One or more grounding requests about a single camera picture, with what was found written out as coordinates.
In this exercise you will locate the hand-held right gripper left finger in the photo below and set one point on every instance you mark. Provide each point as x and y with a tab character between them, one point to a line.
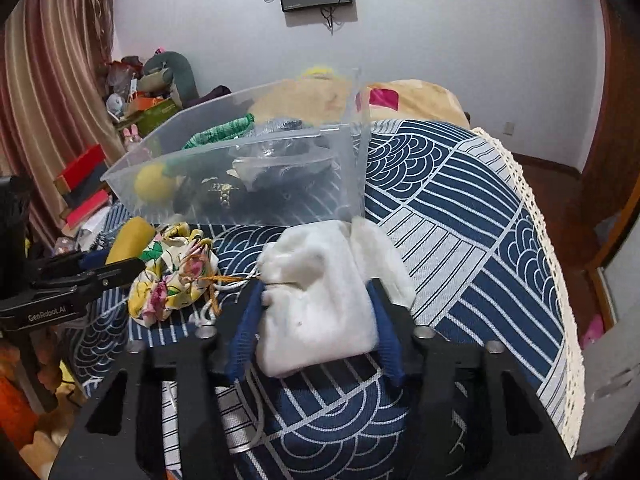
244	332

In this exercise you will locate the clear plastic storage bin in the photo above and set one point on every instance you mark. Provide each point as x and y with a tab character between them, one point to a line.
240	170

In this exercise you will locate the yellow cloth roll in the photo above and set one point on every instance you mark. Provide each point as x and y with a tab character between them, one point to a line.
130	240

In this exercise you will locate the striped pink curtain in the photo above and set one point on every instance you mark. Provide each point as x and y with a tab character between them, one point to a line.
50	100

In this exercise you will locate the blue wave patterned bedspread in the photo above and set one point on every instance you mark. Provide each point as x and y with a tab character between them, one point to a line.
450	240

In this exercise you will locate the orange cloth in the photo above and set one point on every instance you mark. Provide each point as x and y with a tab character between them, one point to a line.
20	410

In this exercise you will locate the black bag in clear wrap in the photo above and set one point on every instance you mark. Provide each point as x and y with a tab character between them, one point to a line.
285	160

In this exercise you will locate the black gold patterned pouch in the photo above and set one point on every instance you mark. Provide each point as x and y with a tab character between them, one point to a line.
210	194

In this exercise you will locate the yellow round plush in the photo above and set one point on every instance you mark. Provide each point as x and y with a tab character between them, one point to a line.
152	182

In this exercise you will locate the beige blanket with pink patch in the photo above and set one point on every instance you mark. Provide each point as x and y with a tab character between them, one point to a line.
425	97

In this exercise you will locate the yellow plush behind bin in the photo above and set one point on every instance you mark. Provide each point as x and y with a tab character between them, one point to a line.
320	72

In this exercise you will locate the wooden door frame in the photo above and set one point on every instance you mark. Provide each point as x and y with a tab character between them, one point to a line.
607	85

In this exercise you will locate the white wall outlet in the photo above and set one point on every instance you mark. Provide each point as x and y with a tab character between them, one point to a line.
509	128

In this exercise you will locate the red flat box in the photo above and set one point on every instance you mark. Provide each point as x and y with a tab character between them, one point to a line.
82	165

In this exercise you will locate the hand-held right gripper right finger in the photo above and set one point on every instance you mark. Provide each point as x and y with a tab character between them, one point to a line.
386	336

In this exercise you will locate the green checked cloth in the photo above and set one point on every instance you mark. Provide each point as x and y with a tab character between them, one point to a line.
220	132

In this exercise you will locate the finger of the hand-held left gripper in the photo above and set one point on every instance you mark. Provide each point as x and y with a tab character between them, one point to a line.
117	270
92	259

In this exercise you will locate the green plush toy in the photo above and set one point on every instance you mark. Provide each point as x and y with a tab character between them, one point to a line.
175	72

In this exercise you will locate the green orange cardboard box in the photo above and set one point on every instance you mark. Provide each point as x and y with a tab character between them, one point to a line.
152	112

